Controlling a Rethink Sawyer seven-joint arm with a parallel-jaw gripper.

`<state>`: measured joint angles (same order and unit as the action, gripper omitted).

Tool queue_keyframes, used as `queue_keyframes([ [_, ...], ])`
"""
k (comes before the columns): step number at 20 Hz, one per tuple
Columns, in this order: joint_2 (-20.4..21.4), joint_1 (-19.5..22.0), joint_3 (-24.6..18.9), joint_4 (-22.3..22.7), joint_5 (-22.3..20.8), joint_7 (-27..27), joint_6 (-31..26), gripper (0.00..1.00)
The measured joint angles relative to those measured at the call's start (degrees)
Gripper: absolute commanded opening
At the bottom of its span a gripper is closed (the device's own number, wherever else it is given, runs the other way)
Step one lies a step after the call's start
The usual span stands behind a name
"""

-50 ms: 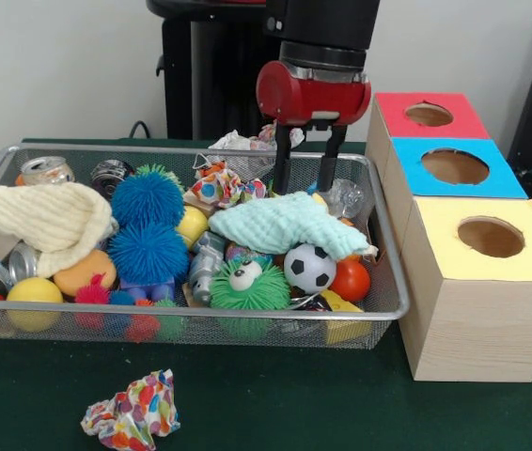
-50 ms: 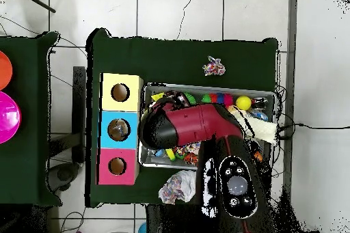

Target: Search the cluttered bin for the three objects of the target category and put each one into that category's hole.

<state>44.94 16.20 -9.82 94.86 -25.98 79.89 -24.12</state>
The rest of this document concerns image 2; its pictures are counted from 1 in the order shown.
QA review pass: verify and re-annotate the wire mesh bin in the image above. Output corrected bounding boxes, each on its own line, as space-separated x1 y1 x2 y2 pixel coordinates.
139 83 276 175

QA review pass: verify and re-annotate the side table with green cloth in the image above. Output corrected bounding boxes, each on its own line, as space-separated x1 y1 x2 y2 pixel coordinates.
0 31 61 208

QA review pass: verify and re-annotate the cream waffle cloth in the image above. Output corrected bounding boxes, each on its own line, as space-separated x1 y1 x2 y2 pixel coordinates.
226 105 280 146

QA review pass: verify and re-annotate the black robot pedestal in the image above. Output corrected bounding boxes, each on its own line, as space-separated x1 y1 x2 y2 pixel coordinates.
145 204 203 233

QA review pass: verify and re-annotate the black power cable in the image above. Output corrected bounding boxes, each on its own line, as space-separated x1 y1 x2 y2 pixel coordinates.
275 122 350 137

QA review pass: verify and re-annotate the black rod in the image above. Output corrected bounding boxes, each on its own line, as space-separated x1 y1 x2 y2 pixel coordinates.
15 0 57 14

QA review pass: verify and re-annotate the wooden box with three holes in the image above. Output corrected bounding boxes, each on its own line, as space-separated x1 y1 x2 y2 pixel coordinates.
97 72 144 186

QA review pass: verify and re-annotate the yellow ball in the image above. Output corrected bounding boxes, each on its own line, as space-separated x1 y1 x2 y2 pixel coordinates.
236 96 253 111

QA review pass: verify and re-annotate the pink bowl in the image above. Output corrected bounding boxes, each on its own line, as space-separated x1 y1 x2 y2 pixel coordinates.
0 91 23 145

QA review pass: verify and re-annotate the orange bowl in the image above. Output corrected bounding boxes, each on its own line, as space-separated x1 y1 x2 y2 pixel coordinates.
0 51 14 92

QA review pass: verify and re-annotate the orange striped tiger toy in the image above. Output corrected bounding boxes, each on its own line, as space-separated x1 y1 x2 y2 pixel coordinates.
183 152 201 167

